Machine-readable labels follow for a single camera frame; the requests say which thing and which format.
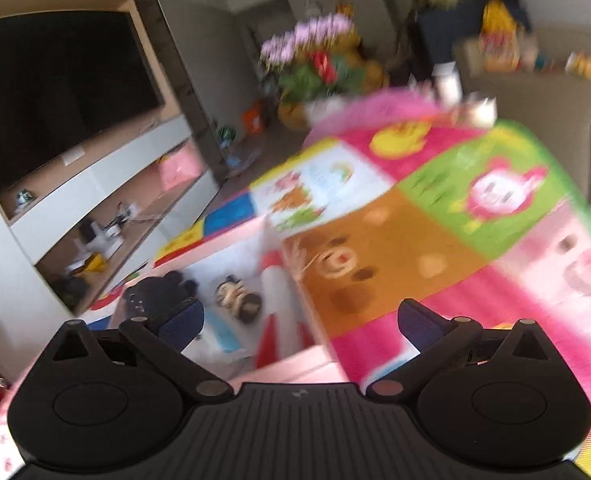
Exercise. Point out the pink paper bag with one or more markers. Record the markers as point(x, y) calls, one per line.
point(179, 170)

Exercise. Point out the pink cardboard box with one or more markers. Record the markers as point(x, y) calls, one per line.
point(275, 370)

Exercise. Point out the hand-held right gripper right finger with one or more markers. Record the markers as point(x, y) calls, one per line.
point(420, 322)

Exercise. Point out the glass jar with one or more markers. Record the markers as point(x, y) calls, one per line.
point(479, 110)

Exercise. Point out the black plush toy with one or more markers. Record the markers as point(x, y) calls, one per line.
point(160, 290)

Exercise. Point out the white router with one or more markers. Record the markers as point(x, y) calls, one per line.
point(98, 237)

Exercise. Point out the white wooden television cabinet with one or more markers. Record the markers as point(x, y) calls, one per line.
point(100, 180)

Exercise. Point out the brown white figure toy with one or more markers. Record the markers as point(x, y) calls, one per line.
point(238, 299)

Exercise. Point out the watermelon ball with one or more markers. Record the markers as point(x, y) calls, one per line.
point(225, 134)

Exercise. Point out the red printed gift bag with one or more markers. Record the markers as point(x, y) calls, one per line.
point(499, 54)

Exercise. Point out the beige sofa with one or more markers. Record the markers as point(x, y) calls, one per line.
point(550, 105)

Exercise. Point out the yellow backpack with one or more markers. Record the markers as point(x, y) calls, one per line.
point(498, 20)

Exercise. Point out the colourful cartoon play mat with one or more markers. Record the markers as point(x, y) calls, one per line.
point(415, 240)

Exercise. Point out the pink cloth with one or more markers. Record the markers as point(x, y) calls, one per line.
point(370, 110)

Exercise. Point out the toys on sofa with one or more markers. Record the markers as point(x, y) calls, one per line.
point(590, 67)

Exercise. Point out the black television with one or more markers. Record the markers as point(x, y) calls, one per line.
point(60, 95)

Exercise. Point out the pink orchid plant in pot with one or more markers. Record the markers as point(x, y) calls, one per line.
point(315, 55)

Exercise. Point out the red white toy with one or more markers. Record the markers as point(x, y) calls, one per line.
point(283, 300)

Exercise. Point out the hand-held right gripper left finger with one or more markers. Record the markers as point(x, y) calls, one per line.
point(183, 322)

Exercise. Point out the yellow shelf item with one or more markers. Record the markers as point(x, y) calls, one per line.
point(88, 265)

